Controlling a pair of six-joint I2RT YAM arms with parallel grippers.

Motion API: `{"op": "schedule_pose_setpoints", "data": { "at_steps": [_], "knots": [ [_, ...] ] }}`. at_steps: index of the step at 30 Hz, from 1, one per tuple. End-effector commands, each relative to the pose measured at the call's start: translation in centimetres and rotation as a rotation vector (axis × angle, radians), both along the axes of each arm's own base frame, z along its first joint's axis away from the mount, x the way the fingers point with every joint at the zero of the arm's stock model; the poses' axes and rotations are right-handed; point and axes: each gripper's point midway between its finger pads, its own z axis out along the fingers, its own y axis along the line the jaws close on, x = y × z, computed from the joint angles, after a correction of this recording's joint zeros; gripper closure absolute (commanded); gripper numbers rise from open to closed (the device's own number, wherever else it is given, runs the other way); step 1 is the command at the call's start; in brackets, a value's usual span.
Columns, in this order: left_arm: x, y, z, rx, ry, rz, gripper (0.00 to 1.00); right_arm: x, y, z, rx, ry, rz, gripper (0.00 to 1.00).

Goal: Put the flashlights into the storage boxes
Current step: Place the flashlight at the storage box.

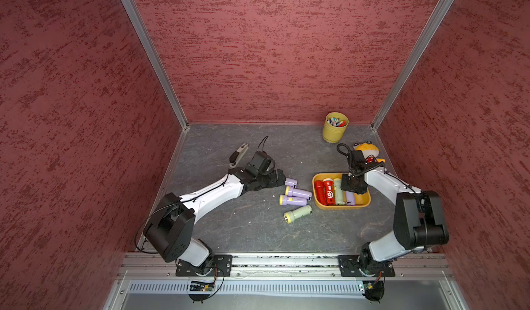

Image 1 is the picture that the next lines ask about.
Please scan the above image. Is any purple flashlight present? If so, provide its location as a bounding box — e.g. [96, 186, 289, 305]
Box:
[285, 186, 313, 200]
[279, 194, 308, 206]
[284, 177, 298, 188]
[345, 191, 356, 206]

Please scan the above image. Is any yellow plastic storage tray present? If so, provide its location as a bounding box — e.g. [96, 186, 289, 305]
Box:
[312, 173, 371, 210]

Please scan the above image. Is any purple flashlight top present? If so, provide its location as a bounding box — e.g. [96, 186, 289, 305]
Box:
[284, 177, 298, 188]

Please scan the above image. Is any green flashlight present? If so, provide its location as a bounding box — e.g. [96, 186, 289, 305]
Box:
[283, 205, 313, 224]
[333, 178, 345, 205]

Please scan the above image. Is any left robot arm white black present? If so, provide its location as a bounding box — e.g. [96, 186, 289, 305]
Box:
[142, 151, 287, 276]

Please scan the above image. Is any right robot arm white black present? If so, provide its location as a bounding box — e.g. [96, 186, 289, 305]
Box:
[338, 167, 449, 278]

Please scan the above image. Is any orange plush toy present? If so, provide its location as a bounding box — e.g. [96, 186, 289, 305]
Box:
[354, 141, 385, 163]

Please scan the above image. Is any grey white stapler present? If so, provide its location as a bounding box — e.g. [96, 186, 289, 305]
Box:
[229, 143, 248, 169]

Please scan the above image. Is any yellow-green pen cup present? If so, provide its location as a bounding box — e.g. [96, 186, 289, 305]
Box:
[322, 112, 349, 144]

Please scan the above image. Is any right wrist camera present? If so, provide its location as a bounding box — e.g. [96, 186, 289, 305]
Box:
[347, 151, 367, 175]

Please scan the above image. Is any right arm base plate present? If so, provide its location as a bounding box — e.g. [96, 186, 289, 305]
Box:
[338, 255, 396, 278]

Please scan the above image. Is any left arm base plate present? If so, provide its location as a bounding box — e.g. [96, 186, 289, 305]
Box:
[175, 254, 233, 278]

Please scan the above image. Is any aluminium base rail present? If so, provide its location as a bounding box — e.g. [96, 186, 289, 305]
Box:
[104, 253, 468, 309]

